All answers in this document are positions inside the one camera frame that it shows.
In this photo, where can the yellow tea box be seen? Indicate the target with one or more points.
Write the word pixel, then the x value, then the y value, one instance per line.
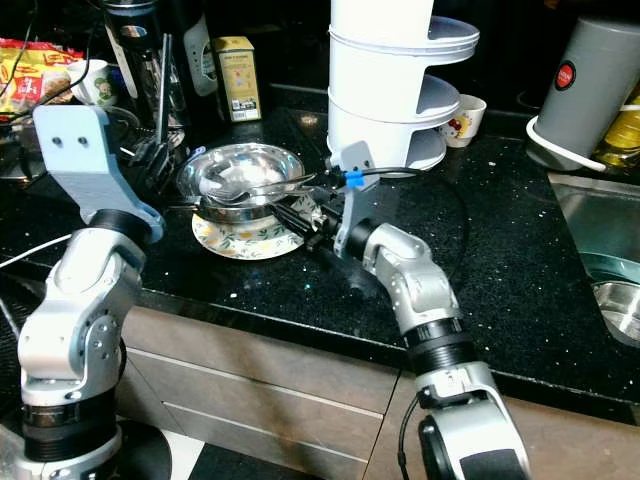
pixel 238 85

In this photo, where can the floral print plate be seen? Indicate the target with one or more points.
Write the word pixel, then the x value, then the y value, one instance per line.
pixel 245 246

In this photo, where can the stainless steel bowl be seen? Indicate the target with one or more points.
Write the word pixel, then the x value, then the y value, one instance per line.
pixel 235 165

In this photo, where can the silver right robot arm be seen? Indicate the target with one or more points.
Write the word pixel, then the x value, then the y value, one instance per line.
pixel 420 290

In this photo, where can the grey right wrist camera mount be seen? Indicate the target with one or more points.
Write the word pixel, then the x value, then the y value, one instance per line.
pixel 360 215

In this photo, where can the grey cylindrical kettle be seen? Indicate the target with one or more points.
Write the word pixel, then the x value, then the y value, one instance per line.
pixel 590 90

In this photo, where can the black round mesh object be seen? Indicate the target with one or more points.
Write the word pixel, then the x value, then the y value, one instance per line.
pixel 10 340

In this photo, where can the yellow dish soap bottle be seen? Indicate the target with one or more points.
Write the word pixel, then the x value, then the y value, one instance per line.
pixel 622 140

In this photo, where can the steel spoon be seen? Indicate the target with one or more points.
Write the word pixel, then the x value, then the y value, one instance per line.
pixel 260 190

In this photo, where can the yellow red noodle package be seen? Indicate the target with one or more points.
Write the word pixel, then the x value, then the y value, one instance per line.
pixel 35 80

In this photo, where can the stainless steel sink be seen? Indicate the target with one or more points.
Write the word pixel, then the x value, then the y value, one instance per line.
pixel 595 215

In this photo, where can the black glass jug appliance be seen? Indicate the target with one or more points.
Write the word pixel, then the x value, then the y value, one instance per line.
pixel 150 70

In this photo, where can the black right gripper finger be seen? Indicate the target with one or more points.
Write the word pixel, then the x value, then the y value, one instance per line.
pixel 290 226
pixel 308 206

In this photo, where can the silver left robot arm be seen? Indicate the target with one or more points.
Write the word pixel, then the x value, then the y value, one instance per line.
pixel 75 330

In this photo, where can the beige shallow drawer front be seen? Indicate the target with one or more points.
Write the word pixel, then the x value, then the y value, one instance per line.
pixel 260 370

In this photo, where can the white mug with cartoon print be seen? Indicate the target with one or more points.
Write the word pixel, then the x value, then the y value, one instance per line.
pixel 463 122

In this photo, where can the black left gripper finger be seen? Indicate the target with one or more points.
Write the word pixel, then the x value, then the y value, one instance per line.
pixel 150 152
pixel 172 172

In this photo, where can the white mug with green print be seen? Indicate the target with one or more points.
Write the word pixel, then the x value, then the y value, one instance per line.
pixel 95 85

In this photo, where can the teal plate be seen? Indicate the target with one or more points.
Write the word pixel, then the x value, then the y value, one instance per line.
pixel 610 268

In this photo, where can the beige deep drawer front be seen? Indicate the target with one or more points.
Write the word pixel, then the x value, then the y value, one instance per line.
pixel 240 412

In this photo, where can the white tiered plastic rack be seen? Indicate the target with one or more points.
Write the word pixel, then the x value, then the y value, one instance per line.
pixel 380 90

